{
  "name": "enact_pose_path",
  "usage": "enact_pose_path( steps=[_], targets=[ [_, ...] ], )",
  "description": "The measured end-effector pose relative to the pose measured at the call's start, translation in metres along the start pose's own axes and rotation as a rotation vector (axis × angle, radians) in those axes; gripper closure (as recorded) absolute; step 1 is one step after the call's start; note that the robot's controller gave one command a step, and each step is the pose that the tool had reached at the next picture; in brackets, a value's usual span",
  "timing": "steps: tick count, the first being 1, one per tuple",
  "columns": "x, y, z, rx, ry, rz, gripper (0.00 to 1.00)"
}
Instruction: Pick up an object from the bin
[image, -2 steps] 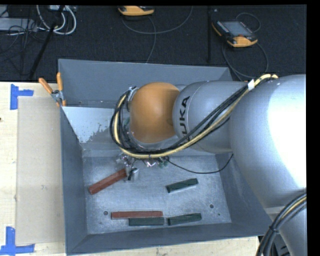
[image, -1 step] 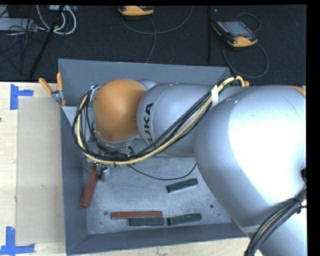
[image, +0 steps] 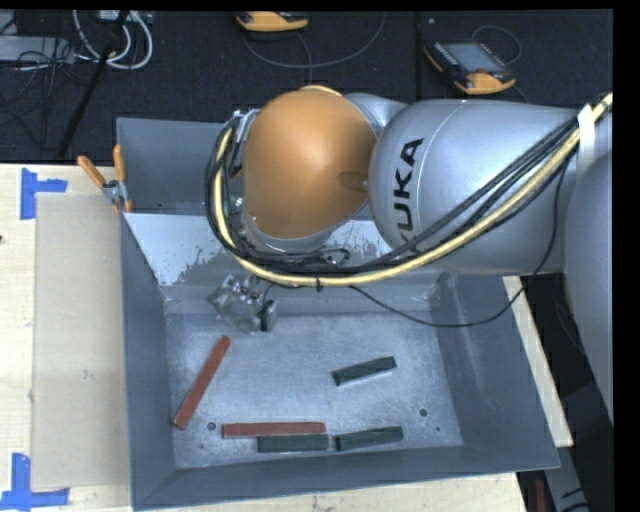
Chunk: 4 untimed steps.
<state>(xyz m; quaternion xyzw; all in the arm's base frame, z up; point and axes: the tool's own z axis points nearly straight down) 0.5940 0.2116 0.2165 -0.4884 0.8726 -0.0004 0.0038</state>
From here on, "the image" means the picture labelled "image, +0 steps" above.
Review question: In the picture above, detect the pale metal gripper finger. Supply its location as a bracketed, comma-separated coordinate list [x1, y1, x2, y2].
[259, 298, 279, 333]
[206, 291, 262, 335]

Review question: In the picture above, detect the grey metal bin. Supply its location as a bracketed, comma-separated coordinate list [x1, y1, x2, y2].
[115, 117, 562, 512]

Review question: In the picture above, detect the red-brown flat block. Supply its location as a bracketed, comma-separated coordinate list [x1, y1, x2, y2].
[221, 421, 328, 441]
[172, 334, 233, 432]

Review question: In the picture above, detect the dark green flat block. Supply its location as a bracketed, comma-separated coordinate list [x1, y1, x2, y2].
[331, 355, 398, 388]
[256, 433, 331, 454]
[333, 425, 405, 453]

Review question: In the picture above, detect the pale flat board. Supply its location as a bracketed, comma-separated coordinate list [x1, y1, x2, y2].
[30, 192, 133, 494]

